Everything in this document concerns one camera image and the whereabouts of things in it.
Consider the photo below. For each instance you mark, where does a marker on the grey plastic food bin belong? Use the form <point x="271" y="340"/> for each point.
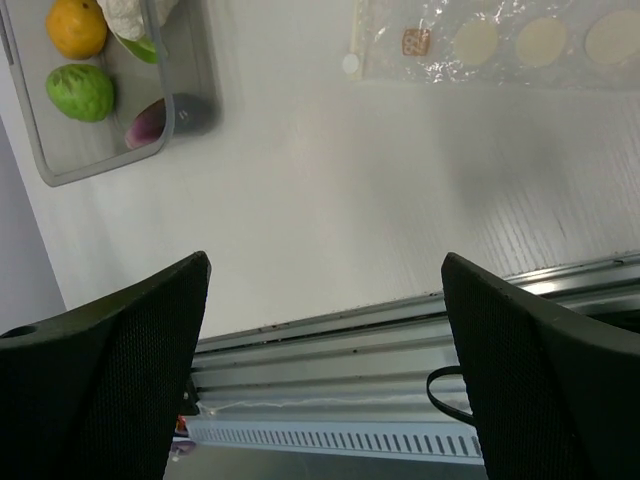
<point x="156" y="105"/>

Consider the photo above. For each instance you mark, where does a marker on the orange fruit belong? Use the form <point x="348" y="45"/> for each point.
<point x="77" y="28"/>

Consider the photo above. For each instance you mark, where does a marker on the clear dotted zip bag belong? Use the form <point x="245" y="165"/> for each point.
<point x="575" y="45"/>

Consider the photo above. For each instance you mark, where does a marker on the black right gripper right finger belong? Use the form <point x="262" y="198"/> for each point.
<point x="554" y="394"/>

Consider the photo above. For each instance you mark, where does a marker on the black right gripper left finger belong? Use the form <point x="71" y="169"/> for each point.
<point x="95" y="392"/>

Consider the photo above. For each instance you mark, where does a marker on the aluminium mounting rail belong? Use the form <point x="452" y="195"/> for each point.
<point x="368" y="364"/>

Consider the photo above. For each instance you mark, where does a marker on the white slotted cable duct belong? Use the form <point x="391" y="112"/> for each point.
<point x="443" y="442"/>

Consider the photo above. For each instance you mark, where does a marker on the green custard apple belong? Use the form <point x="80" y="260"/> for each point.
<point x="81" y="92"/>

